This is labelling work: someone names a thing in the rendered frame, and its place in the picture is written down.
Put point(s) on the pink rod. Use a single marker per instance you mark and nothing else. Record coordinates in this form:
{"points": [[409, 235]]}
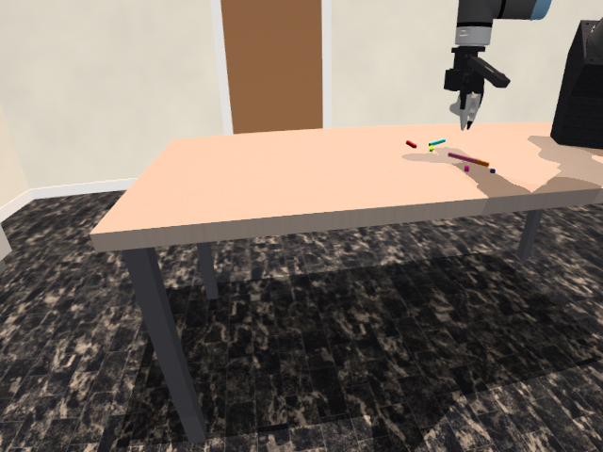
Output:
{"points": [[465, 158]]}

